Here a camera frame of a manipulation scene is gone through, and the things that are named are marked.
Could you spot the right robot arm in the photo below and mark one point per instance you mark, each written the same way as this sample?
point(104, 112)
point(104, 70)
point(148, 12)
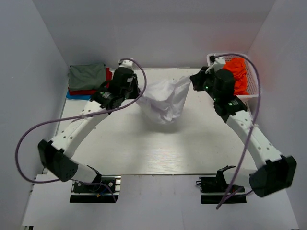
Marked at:
point(274, 171)

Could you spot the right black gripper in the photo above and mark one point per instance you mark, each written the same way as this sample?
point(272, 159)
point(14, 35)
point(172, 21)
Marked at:
point(197, 79)

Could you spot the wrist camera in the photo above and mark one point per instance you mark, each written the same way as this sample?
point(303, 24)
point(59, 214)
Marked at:
point(216, 63)
point(126, 64)

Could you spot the folded grey t-shirt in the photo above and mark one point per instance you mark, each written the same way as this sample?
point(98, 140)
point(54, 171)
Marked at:
point(86, 77)

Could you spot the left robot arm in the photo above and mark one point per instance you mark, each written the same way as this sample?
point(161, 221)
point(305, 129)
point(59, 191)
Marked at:
point(56, 154)

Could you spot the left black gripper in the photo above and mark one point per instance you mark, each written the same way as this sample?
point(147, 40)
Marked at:
point(137, 90)

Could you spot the orange t-shirt in basket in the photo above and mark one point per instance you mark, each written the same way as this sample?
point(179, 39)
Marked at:
point(238, 68)

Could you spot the white t-shirt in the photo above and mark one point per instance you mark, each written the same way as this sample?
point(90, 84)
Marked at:
point(163, 101)

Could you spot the folded red t-shirt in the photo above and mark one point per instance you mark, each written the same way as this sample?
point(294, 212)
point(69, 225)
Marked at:
point(109, 75)

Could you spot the white plastic basket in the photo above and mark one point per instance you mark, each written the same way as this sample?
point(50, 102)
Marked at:
point(252, 84)

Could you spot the folded blue t-shirt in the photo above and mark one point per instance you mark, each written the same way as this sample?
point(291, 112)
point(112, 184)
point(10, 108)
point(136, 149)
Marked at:
point(77, 96)

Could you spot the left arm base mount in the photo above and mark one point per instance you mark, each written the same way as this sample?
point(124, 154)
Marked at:
point(106, 192)

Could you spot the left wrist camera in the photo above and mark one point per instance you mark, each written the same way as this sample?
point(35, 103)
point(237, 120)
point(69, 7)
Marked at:
point(126, 64)

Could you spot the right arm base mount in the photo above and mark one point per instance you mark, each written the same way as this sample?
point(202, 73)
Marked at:
point(213, 187)

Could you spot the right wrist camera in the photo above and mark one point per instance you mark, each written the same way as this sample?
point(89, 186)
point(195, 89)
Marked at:
point(216, 63)

